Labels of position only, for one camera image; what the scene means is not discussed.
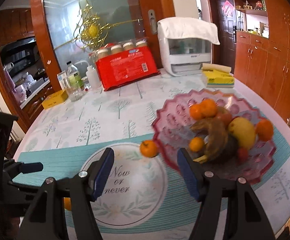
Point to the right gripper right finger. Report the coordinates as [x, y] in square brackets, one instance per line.
[246, 218]

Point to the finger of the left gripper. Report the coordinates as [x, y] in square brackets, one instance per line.
[13, 168]

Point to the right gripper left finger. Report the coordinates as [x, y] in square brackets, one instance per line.
[45, 218]

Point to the small yellow orange fruit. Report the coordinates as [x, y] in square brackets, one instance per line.
[67, 203]

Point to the brown overripe banana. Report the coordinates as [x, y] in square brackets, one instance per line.
[217, 138]

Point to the small red fruit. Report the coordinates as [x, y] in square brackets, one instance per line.
[242, 155]

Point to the small orange tangerine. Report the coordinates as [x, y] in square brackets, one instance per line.
[196, 144]

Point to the large orange tangerine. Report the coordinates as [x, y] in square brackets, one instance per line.
[264, 130]

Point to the pink glass fruit bowl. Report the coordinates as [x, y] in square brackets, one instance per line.
[172, 131]

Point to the tree print tablecloth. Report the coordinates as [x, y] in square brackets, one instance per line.
[145, 124]

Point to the yellow pear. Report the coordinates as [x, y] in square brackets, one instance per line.
[244, 131]

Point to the red apple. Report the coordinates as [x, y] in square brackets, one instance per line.
[224, 115]

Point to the yellow flat box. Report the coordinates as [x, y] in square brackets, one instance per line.
[55, 99]

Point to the clear glass cup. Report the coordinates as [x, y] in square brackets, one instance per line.
[73, 90]

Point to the clear plastic bottle green label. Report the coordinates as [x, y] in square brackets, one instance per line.
[73, 75]

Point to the yellow tissue pack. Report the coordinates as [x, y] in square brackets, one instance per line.
[217, 76]

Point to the white squeeze bottle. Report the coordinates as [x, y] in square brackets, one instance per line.
[91, 74]

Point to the white countertop appliance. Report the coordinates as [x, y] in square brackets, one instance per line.
[184, 56]

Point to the wooden cabinet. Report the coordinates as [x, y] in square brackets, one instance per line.
[263, 63]

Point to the red plastic package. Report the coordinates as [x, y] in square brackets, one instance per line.
[126, 67]

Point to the gold ornament decoration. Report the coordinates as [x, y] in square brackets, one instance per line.
[94, 23]

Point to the white towel on appliance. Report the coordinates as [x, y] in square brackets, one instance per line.
[187, 27]

